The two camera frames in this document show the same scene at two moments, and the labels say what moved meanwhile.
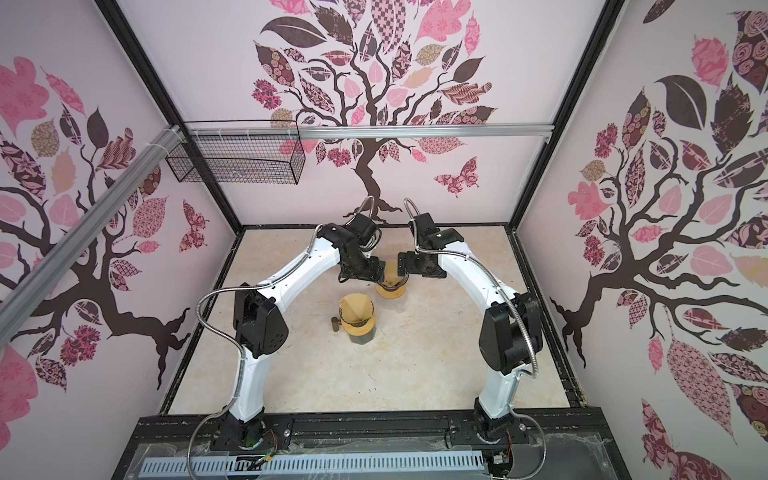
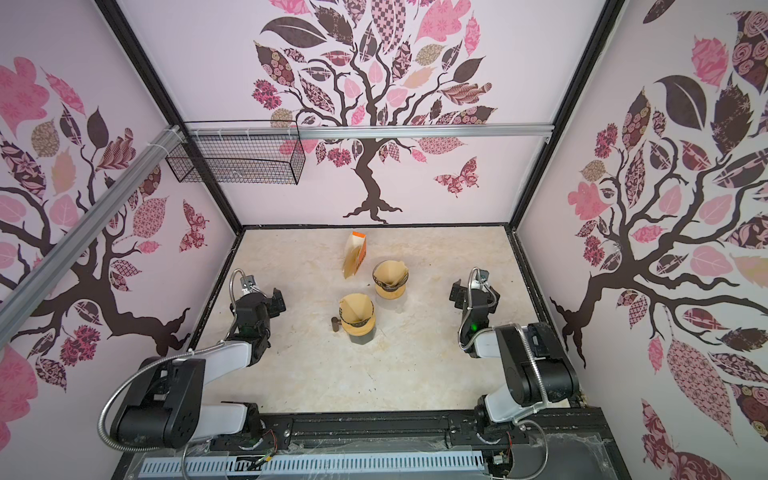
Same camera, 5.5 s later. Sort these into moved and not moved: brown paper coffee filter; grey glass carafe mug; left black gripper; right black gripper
Moved: left black gripper; right black gripper
Not moved: brown paper coffee filter; grey glass carafe mug
